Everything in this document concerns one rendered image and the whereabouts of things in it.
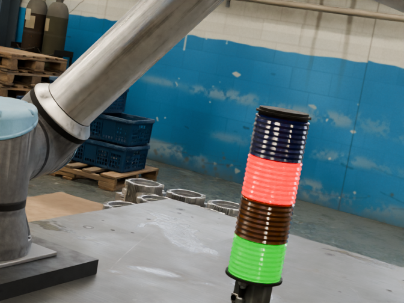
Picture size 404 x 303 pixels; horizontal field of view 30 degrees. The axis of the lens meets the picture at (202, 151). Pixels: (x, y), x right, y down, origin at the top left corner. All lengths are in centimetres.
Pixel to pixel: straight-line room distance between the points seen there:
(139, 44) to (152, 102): 642
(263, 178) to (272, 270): 10
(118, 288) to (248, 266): 65
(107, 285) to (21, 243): 18
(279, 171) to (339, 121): 613
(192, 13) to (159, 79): 639
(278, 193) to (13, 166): 68
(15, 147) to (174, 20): 38
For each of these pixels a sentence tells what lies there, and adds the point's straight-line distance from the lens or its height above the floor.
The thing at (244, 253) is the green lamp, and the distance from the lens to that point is 82.
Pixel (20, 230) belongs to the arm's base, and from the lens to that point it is 142.
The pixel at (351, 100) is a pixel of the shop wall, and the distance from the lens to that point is 689.
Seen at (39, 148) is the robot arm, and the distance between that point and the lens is 144.
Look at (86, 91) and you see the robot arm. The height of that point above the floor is 115.
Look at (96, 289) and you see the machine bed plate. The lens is 142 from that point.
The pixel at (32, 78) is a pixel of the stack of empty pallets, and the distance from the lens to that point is 749.
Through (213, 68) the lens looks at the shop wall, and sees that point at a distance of 750.
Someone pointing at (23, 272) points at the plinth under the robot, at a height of 83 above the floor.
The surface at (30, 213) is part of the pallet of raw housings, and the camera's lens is 367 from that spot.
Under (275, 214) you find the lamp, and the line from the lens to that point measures 80.
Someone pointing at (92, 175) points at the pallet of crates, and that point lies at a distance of 616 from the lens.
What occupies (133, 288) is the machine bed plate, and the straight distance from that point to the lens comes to 145.
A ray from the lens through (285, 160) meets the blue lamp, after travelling 80.
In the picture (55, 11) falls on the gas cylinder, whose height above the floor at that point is 134.
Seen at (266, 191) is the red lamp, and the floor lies 113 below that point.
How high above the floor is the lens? 127
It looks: 8 degrees down
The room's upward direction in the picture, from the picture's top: 10 degrees clockwise
